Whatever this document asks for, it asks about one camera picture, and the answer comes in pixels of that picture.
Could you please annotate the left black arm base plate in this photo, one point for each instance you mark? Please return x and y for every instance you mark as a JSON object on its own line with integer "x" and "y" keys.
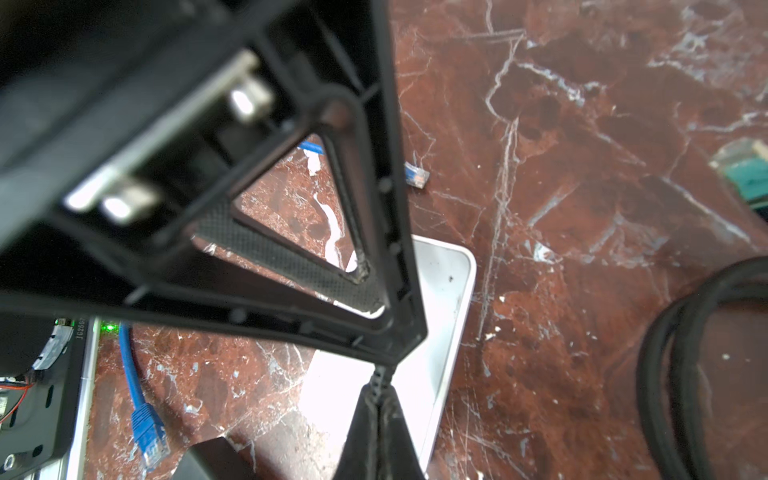
{"x": 41, "y": 368}

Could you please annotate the black power adapter cube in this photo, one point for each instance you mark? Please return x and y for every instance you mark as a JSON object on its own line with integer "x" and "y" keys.
{"x": 214, "y": 459}

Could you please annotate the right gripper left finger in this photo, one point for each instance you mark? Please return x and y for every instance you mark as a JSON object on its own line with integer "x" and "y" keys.
{"x": 359, "y": 458}

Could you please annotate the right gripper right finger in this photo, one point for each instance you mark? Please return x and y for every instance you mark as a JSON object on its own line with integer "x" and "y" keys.
{"x": 396, "y": 455}

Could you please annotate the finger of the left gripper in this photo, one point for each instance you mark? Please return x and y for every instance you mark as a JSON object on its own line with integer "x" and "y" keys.
{"x": 130, "y": 131}

